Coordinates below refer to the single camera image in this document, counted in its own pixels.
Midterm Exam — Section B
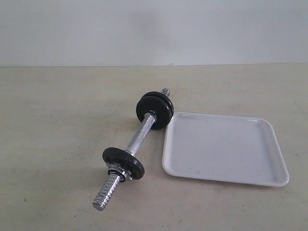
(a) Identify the silver star collar nut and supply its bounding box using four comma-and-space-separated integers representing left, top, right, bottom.
107, 163, 129, 182

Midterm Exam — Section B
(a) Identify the white plastic tray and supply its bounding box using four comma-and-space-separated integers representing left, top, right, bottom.
162, 112, 289, 187

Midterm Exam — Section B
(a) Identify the black weight plate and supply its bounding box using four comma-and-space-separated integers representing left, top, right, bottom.
136, 96, 173, 130
141, 91, 174, 114
102, 147, 145, 180

